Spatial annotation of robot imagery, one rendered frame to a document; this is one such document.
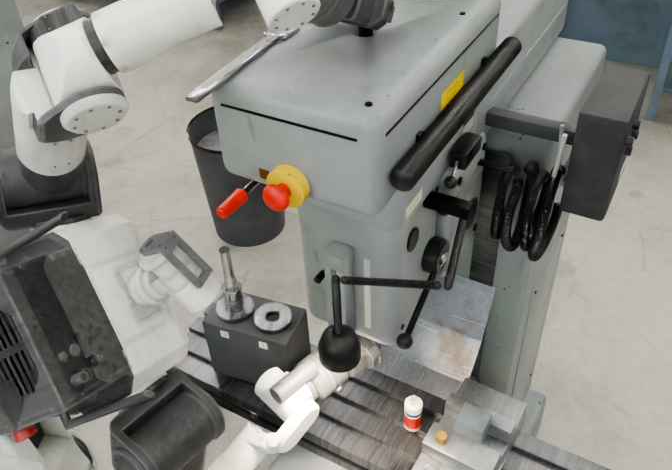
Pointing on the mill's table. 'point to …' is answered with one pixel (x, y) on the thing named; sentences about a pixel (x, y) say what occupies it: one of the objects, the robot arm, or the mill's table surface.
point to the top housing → (354, 96)
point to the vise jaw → (459, 451)
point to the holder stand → (256, 337)
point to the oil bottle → (413, 413)
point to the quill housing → (369, 267)
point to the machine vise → (501, 421)
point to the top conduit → (453, 117)
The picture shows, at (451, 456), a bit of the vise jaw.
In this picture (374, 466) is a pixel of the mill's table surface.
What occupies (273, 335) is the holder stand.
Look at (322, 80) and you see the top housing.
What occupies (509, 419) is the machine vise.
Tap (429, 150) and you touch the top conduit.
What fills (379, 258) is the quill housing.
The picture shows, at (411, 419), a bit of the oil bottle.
